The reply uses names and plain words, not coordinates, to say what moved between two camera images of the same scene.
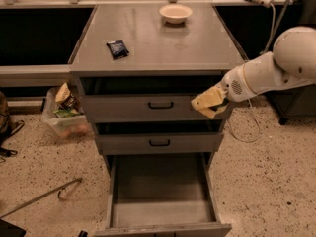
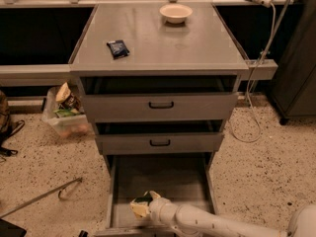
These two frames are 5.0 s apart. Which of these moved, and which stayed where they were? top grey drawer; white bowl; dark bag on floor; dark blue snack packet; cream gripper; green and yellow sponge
Moved: green and yellow sponge; cream gripper
Stayed: dark blue snack packet; top grey drawer; white bowl; dark bag on floor
